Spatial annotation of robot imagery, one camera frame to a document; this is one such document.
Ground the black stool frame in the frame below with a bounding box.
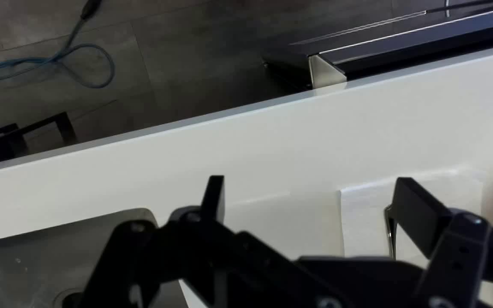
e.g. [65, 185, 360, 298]
[0, 113, 77, 161]

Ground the blue cable on floor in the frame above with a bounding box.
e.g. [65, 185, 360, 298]
[0, 0, 117, 93]

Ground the under-counter wine fridge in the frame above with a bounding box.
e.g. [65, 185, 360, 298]
[264, 0, 493, 89]

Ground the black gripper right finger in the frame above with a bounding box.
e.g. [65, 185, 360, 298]
[384, 178, 493, 308]

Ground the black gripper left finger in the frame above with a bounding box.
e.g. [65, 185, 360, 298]
[77, 173, 295, 308]

